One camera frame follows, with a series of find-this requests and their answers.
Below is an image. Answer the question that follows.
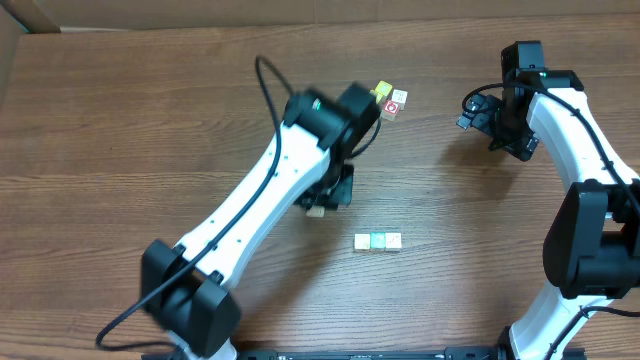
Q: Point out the yellow wooden block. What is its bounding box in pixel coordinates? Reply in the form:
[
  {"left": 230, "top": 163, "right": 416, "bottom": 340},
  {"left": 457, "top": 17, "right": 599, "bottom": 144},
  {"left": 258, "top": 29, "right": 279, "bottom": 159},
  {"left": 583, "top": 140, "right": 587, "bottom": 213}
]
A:
[{"left": 306, "top": 206, "right": 325, "bottom": 218}]

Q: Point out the green faced block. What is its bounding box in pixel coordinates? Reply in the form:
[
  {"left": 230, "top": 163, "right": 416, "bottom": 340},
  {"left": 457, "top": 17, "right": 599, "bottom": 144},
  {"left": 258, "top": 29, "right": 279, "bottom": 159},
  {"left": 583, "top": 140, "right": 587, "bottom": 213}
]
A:
[{"left": 369, "top": 232, "right": 386, "bottom": 251}]

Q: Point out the wooden block with red drawing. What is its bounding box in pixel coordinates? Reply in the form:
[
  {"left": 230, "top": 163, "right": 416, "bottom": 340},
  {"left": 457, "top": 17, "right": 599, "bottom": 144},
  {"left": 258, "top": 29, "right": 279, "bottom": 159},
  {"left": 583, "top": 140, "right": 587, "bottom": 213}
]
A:
[{"left": 385, "top": 232, "right": 402, "bottom": 251}]

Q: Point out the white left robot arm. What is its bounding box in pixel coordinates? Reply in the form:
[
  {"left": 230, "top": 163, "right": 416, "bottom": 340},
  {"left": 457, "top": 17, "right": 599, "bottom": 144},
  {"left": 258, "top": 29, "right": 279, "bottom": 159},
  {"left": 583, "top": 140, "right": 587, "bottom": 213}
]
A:
[{"left": 141, "top": 83, "right": 381, "bottom": 359}]

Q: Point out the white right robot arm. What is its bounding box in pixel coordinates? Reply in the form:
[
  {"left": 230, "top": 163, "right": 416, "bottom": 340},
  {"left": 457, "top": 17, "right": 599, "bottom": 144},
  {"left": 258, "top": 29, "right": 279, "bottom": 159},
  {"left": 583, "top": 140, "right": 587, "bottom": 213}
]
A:
[{"left": 457, "top": 41, "right": 639, "bottom": 360}]

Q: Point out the white block red print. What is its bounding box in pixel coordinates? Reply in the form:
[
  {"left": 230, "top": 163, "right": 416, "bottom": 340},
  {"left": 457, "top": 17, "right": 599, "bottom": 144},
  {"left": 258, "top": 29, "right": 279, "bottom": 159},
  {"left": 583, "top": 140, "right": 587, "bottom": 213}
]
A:
[{"left": 391, "top": 89, "right": 408, "bottom": 110}]

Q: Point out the red bordered block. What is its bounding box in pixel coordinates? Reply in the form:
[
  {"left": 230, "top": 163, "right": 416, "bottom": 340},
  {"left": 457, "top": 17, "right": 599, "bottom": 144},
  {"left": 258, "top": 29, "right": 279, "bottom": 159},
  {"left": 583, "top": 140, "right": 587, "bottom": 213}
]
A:
[{"left": 380, "top": 100, "right": 400, "bottom": 121}]

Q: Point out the yellow block top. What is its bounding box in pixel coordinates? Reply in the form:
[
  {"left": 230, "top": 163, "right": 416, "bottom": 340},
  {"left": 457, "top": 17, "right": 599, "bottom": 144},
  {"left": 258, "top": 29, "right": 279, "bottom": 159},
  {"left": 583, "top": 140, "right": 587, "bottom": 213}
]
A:
[{"left": 370, "top": 80, "right": 393, "bottom": 104}]

